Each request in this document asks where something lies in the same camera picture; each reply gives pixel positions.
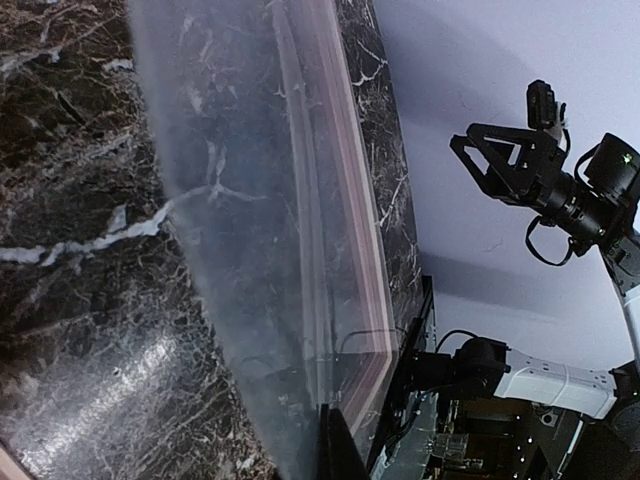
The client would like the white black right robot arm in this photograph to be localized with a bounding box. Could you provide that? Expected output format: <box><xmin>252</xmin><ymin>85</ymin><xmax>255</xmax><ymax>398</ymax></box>
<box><xmin>425</xmin><ymin>123</ymin><xmax>639</xmax><ymax>367</ymax></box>

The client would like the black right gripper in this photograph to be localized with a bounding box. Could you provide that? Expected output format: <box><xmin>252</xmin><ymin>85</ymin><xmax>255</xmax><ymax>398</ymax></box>
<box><xmin>449</xmin><ymin>123</ymin><xmax>600</xmax><ymax>240</ymax></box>

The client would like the clear acrylic sheet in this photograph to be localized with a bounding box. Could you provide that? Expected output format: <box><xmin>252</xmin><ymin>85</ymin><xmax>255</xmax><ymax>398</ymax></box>
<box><xmin>124</xmin><ymin>0</ymin><xmax>401</xmax><ymax>480</ymax></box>

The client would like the black front table rail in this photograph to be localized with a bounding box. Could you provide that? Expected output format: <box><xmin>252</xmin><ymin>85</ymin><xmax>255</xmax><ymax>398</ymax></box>
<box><xmin>366</xmin><ymin>275</ymin><xmax>434</xmax><ymax>479</ymax></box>

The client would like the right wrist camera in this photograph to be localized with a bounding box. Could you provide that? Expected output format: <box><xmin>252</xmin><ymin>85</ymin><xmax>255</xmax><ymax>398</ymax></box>
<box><xmin>526</xmin><ymin>80</ymin><xmax>567</xmax><ymax>130</ymax></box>

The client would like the light wooden picture frame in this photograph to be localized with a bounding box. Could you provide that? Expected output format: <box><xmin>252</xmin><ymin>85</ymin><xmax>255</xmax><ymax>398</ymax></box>
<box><xmin>272</xmin><ymin>1</ymin><xmax>397</xmax><ymax>433</ymax></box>

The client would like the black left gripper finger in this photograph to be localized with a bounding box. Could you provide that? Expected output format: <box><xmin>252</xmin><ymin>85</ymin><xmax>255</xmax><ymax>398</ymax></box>
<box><xmin>319</xmin><ymin>404</ymin><xmax>370</xmax><ymax>480</ymax></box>

